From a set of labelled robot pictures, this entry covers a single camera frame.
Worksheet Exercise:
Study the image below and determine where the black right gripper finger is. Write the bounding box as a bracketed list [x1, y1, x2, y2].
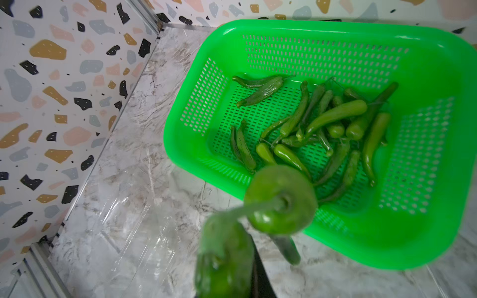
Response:
[249, 234, 277, 298]

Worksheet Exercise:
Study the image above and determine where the green peppers bunch back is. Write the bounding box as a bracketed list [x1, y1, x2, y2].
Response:
[194, 165, 318, 298]

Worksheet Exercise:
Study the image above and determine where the green peppers bunch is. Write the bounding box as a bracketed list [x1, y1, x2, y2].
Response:
[213, 74, 304, 158]
[256, 81, 399, 204]
[194, 165, 318, 298]

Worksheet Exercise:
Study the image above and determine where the clear clamshell container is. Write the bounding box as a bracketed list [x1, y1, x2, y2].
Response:
[68, 140, 239, 298]

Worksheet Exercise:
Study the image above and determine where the green peppers bunch front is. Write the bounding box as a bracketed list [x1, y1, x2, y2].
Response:
[213, 74, 304, 158]

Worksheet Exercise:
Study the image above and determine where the green plastic basket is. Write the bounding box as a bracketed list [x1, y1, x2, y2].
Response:
[164, 20, 477, 270]

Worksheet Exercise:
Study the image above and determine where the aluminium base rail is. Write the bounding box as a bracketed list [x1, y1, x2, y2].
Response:
[1, 242, 72, 298]

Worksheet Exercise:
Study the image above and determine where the aluminium corner post left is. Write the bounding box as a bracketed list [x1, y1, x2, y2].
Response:
[127, 0, 163, 35]

